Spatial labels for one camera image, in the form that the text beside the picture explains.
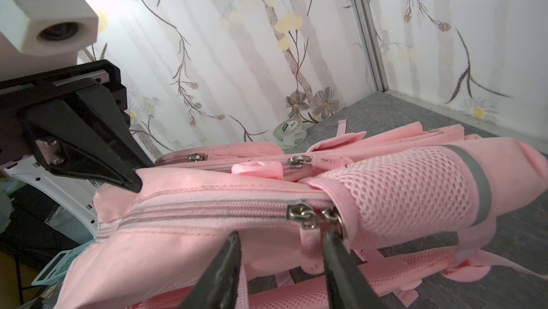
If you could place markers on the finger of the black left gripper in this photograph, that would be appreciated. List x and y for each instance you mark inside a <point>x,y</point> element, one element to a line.
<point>86,137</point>

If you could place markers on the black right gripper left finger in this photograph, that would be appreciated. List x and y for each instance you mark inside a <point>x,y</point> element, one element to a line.
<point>218,286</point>

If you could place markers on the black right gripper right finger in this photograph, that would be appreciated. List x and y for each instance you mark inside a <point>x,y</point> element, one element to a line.
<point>346,285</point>

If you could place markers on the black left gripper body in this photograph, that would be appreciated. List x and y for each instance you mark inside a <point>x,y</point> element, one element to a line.
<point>25,92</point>

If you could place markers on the pink student backpack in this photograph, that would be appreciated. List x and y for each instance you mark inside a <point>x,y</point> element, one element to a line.
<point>408,203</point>

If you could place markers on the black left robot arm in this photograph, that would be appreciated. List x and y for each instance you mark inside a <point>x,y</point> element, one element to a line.
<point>70,194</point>

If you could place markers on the clear tape roll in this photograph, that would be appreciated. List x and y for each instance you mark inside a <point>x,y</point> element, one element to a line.
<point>290,133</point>

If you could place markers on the aluminium mounting rail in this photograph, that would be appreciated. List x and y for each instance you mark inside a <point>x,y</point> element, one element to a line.
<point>57,268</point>

